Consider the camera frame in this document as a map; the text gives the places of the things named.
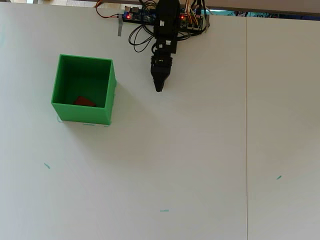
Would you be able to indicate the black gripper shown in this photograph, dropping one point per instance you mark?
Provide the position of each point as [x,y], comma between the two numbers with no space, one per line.
[162,61]

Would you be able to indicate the red rectangular block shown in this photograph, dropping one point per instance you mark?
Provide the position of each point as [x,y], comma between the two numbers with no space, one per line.
[83,101]

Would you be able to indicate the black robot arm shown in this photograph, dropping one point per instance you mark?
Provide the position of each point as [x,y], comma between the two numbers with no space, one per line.
[166,15]

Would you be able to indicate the green plastic bin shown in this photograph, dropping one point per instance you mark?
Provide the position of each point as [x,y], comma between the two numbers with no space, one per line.
[82,115]

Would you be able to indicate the controller board with jumper pins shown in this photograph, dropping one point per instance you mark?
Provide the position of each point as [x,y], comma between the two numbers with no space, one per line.
[193,21]

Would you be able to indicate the controller board with blue parts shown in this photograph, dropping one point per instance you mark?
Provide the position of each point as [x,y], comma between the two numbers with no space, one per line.
[136,16]

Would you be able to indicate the grey tape strip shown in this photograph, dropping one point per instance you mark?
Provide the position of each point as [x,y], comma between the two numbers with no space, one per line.
[120,25]

